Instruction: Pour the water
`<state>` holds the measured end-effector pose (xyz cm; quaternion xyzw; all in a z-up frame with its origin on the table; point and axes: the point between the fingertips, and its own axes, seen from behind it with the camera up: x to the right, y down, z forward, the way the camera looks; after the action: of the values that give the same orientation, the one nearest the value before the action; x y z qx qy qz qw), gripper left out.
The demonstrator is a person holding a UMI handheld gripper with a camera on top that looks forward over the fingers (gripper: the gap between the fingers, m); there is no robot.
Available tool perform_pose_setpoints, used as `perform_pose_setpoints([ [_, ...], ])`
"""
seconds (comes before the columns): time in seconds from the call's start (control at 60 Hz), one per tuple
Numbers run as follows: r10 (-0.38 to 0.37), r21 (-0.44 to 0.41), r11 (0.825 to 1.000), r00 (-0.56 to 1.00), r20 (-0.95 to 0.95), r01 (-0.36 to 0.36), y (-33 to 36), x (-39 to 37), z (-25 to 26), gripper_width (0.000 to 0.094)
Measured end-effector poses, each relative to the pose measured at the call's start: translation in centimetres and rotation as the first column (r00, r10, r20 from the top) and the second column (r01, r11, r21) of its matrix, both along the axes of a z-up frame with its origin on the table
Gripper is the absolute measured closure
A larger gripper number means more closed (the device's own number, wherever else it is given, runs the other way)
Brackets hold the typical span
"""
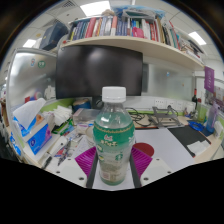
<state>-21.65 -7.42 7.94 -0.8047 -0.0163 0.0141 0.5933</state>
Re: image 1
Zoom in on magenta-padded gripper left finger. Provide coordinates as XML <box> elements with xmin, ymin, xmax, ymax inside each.
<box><xmin>53</xmin><ymin>146</ymin><xmax>100</xmax><ymax>190</ymax></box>

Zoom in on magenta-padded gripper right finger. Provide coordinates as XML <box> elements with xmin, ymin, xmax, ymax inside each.
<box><xmin>128</xmin><ymin>146</ymin><xmax>175</xmax><ymax>189</ymax></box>

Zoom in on green-labelled clear drink bottle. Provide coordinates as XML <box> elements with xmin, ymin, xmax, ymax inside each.
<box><xmin>92</xmin><ymin>86</ymin><xmax>136</xmax><ymax>187</ymax></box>

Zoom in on flat round red coaster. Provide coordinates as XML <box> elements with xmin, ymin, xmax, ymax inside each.
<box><xmin>133</xmin><ymin>142</ymin><xmax>155</xmax><ymax>158</ymax></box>

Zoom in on white paper sheet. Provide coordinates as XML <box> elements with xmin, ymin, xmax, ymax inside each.
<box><xmin>71</xmin><ymin>128</ymin><xmax>197</xmax><ymax>191</ymax></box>

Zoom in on black desk mat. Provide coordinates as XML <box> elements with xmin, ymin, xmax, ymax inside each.
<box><xmin>167</xmin><ymin>125</ymin><xmax>212</xmax><ymax>158</ymax></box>

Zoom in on white folded cloth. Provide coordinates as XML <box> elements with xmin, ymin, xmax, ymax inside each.
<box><xmin>186</xmin><ymin>139</ymin><xmax>211</xmax><ymax>157</ymax></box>

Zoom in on clear plastic box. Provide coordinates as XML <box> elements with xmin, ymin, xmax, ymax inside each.
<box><xmin>72</xmin><ymin>107</ymin><xmax>101</xmax><ymax>126</ymax></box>

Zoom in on grey metal laptop stand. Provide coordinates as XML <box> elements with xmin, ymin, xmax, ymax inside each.
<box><xmin>151</xmin><ymin>105</ymin><xmax>184</xmax><ymax>128</ymax></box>

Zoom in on white tissue stack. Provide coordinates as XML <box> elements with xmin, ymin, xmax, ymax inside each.
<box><xmin>49</xmin><ymin>105</ymin><xmax>74</xmax><ymax>127</ymax></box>

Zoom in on blue round tin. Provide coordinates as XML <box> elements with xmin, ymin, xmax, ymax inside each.
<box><xmin>72</xmin><ymin>98</ymin><xmax>93</xmax><ymax>112</ymax></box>

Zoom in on blue orange tissue box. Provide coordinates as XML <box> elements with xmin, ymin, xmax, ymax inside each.
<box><xmin>12</xmin><ymin>98</ymin><xmax>47</xmax><ymax>138</ymax></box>

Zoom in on translucent purple bottle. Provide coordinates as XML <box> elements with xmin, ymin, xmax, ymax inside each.
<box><xmin>205</xmin><ymin>101</ymin><xmax>221</xmax><ymax>134</ymax></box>

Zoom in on dark glass bottle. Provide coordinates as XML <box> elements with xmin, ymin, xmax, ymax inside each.
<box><xmin>191</xmin><ymin>88</ymin><xmax>199</xmax><ymax>103</ymax></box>

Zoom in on black computer monitor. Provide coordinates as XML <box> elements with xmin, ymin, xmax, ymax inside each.
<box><xmin>55</xmin><ymin>44</ymin><xmax>144</xmax><ymax>100</ymax></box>

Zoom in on purple hanging sign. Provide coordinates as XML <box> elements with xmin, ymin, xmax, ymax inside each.
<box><xmin>203</xmin><ymin>65</ymin><xmax>216</xmax><ymax>94</ymax></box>

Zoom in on black cable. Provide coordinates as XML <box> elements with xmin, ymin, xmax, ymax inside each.
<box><xmin>125</xmin><ymin>107</ymin><xmax>153</xmax><ymax>128</ymax></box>

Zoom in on blue coiled cable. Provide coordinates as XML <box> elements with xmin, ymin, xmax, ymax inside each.
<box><xmin>187</xmin><ymin>119</ymin><xmax>205</xmax><ymax>132</ymax></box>

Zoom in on white wall socket strip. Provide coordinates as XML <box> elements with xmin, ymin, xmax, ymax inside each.
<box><xmin>153</xmin><ymin>98</ymin><xmax>194</xmax><ymax>113</ymax></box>

